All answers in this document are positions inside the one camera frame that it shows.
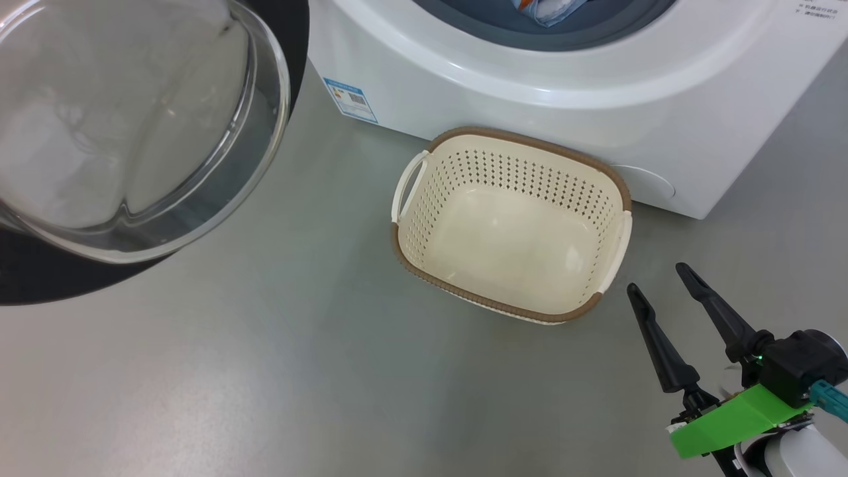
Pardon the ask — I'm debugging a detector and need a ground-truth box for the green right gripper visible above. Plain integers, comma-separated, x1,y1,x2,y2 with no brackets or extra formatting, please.
626,262,816,477

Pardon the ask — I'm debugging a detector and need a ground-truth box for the orange blue cream garment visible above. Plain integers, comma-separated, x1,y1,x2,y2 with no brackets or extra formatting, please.
513,0,589,28

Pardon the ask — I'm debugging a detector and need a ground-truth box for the black round glass washer door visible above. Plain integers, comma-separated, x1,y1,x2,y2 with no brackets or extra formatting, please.
0,0,311,307

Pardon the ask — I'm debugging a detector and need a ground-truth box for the cream plastic laundry basket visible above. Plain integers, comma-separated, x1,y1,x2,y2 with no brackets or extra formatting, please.
391,126,633,325

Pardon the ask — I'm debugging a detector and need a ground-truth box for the teal right camera connector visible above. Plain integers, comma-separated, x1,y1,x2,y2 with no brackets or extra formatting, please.
808,380,848,425

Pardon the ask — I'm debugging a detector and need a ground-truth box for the round white filter cover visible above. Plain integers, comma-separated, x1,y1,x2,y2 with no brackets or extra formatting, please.
609,164,676,199

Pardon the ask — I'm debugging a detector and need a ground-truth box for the blue energy label sticker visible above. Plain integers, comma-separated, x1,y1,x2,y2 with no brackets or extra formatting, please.
323,77,380,125

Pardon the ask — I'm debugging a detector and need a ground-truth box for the white front-load washing machine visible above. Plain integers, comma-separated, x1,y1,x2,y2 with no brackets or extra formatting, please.
308,0,848,221

